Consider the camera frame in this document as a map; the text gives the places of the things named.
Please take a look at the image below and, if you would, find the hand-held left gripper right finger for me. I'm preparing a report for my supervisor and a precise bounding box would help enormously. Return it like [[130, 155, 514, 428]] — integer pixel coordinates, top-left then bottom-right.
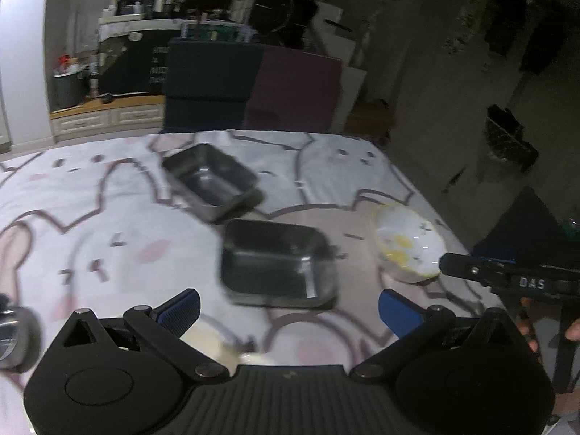
[[349, 287, 529, 381]]

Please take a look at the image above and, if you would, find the white scalloped yellow print bowl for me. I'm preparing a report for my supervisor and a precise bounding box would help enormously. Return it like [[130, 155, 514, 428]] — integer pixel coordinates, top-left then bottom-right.
[[371, 203, 447, 284]]

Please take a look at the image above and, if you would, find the white shelf rack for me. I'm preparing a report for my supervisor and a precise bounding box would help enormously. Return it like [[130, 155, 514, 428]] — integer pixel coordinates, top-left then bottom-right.
[[99, 0, 150, 21]]

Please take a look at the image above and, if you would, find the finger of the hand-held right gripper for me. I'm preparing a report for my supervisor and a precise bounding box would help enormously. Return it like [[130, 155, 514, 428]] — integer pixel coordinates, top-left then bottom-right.
[[438, 252, 515, 287]]

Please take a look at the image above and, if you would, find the low wood-topped drawer cabinet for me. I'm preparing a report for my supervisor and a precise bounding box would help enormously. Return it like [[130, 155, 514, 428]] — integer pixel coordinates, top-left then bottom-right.
[[48, 95, 166, 144]]

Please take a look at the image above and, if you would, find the dark blue chair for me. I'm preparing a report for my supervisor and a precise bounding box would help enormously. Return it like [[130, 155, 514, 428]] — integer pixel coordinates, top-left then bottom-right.
[[162, 38, 264, 135]]

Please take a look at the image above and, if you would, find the large rectangular steel tray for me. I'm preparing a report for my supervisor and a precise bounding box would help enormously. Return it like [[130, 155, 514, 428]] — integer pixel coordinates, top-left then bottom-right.
[[220, 218, 341, 311]]

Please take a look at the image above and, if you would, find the brown wooden step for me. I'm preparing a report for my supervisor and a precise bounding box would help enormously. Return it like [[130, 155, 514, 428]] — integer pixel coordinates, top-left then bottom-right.
[[345, 99, 395, 140]]

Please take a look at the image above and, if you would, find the purple chair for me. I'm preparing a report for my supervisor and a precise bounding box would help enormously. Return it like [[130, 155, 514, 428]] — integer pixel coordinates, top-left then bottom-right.
[[244, 45, 344, 135]]

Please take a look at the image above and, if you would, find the bear printed tablecloth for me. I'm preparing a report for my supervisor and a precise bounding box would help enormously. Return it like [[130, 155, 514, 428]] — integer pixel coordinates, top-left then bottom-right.
[[0, 129, 506, 435]]

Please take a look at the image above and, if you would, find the dark blue cushion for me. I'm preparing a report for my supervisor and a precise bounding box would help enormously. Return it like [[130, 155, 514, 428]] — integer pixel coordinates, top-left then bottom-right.
[[470, 185, 580, 264]]

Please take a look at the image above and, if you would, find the person's right hand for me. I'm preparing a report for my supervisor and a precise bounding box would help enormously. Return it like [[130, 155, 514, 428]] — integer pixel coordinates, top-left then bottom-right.
[[519, 298, 580, 354]]

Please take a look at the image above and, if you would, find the teal sign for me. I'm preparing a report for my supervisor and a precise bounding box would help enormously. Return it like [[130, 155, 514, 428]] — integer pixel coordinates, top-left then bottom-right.
[[181, 20, 255, 44]]

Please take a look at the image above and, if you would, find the black jacket with white trim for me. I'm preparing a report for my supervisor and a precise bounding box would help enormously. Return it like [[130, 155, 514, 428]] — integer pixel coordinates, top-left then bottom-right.
[[248, 0, 328, 49]]

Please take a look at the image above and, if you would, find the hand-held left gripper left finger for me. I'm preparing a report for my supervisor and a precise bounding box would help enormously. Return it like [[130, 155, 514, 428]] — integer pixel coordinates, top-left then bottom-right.
[[53, 287, 230, 380]]

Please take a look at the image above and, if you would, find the small rectangular steel tray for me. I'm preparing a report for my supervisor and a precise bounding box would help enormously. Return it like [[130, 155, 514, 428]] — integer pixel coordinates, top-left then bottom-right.
[[161, 143, 264, 224]]

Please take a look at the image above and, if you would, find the small round steel bowl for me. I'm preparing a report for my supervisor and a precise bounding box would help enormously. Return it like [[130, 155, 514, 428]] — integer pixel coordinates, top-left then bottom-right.
[[0, 305, 43, 370]]

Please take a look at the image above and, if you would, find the grey trash bin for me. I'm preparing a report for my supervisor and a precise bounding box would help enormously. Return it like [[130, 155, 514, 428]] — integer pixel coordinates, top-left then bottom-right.
[[53, 70, 90, 110]]

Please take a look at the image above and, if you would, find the dark patterned box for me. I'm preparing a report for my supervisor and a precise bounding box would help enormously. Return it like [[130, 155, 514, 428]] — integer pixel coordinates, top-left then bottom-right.
[[484, 104, 540, 174]]

